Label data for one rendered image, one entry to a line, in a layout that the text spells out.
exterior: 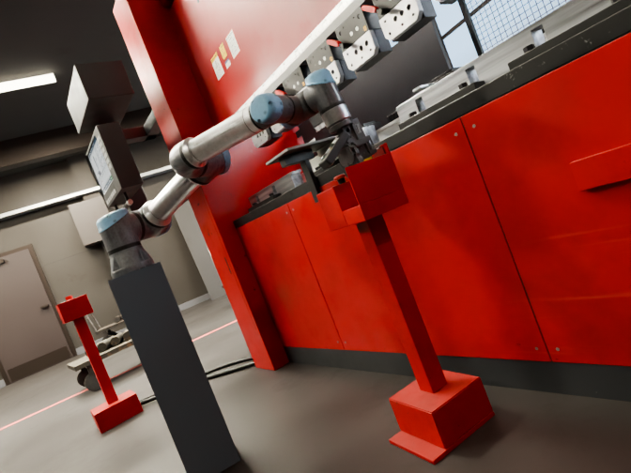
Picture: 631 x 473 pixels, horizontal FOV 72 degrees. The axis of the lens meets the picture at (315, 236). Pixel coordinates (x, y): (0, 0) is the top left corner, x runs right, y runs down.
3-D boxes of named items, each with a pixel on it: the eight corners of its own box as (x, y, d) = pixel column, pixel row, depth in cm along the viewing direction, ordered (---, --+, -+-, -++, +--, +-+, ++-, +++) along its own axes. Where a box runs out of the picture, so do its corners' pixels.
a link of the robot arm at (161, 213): (115, 221, 167) (192, 133, 138) (147, 215, 180) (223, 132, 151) (131, 248, 166) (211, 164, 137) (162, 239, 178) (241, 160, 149)
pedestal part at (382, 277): (420, 389, 130) (355, 222, 128) (434, 380, 133) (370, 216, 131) (433, 393, 125) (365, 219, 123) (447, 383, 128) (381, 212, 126)
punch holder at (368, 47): (349, 73, 158) (333, 30, 157) (366, 70, 163) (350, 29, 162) (377, 52, 146) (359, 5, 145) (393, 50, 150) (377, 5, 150)
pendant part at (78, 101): (117, 231, 275) (66, 105, 272) (156, 220, 289) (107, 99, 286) (134, 212, 233) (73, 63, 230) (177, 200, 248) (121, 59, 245)
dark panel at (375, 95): (321, 186, 280) (296, 122, 279) (323, 185, 281) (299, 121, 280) (466, 114, 187) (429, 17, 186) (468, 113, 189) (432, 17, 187)
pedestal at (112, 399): (97, 428, 270) (45, 304, 267) (136, 405, 285) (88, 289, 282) (101, 434, 254) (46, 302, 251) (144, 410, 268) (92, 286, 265)
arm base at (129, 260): (112, 279, 149) (100, 252, 148) (114, 280, 163) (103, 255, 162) (155, 263, 155) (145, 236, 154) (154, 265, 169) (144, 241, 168)
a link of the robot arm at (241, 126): (146, 151, 134) (263, 79, 108) (174, 149, 143) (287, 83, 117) (160, 187, 135) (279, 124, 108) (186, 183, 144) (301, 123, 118)
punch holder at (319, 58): (319, 98, 174) (304, 59, 174) (335, 95, 179) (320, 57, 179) (342, 80, 162) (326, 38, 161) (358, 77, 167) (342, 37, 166)
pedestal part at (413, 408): (390, 443, 131) (375, 406, 131) (446, 401, 143) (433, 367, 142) (434, 465, 113) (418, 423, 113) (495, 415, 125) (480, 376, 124)
